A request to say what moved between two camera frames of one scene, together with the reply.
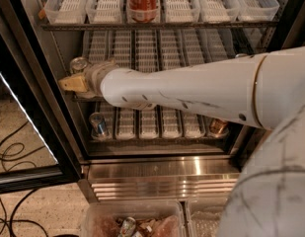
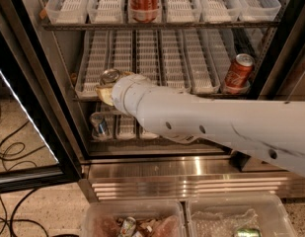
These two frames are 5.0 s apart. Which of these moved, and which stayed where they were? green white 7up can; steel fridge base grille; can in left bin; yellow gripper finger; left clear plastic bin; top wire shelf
Moved: green white 7up can; yellow gripper finger
Stayed: steel fridge base grille; top wire shelf; can in left bin; left clear plastic bin
